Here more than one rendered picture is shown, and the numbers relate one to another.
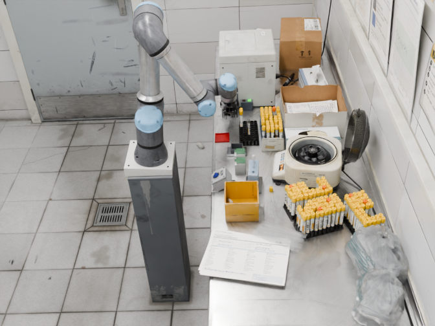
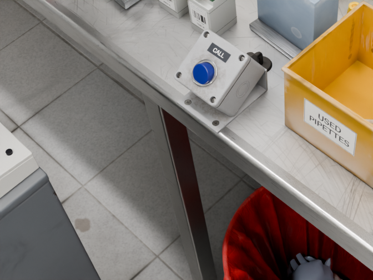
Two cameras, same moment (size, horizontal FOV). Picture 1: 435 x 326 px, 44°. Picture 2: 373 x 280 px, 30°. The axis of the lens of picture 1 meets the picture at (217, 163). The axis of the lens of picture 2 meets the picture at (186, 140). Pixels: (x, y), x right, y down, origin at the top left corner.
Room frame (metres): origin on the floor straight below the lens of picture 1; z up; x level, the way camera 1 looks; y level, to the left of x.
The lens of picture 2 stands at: (1.32, 0.35, 1.53)
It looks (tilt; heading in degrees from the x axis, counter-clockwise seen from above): 53 degrees down; 323
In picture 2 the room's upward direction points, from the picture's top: 12 degrees counter-clockwise
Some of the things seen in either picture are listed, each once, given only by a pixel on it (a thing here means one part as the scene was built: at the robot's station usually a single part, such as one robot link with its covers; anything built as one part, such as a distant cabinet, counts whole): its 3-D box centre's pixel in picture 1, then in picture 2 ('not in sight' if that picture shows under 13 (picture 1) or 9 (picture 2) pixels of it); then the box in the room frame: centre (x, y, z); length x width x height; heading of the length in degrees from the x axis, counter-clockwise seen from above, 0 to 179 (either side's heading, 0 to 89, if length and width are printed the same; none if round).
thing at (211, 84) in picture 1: (205, 90); not in sight; (2.03, 0.03, 1.16); 0.11 x 0.11 x 0.08; 1
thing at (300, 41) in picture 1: (300, 43); not in sight; (2.82, -0.52, 0.97); 0.31 x 0.23 x 0.18; 171
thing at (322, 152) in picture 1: (312, 156); not in sight; (1.77, -0.40, 0.97); 0.15 x 0.15 x 0.07
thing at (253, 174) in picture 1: (253, 176); (296, 6); (1.71, -0.15, 0.92); 0.10 x 0.07 x 0.10; 172
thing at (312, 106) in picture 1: (311, 110); not in sight; (2.14, -0.46, 0.95); 0.29 x 0.25 x 0.15; 87
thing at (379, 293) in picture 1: (379, 290); not in sight; (1.08, -0.50, 0.94); 0.20 x 0.17 x 0.14; 152
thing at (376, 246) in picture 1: (379, 244); not in sight; (1.25, -0.54, 0.97); 0.26 x 0.17 x 0.19; 11
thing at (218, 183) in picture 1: (226, 178); (231, 64); (1.72, -0.03, 0.92); 0.13 x 0.07 x 0.08; 87
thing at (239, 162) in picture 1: (240, 165); (212, 6); (1.81, -0.10, 0.91); 0.05 x 0.04 x 0.07; 87
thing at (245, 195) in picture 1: (241, 201); (368, 94); (1.56, -0.09, 0.93); 0.13 x 0.13 x 0.10; 86
